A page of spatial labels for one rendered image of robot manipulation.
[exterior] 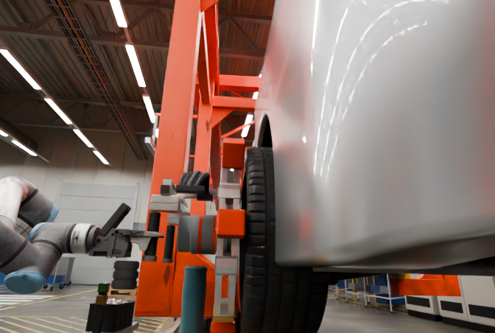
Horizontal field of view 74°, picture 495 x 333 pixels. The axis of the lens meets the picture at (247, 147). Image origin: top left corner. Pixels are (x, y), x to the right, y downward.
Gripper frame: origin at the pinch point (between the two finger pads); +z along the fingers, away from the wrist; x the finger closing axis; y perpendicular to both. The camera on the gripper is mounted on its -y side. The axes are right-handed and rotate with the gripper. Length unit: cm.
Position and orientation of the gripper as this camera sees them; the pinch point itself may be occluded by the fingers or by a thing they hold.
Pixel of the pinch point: (158, 233)
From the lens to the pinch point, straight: 110.0
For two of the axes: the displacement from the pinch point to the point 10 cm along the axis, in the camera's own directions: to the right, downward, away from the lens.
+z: 10.0, 0.5, 0.5
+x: 0.7, -3.5, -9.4
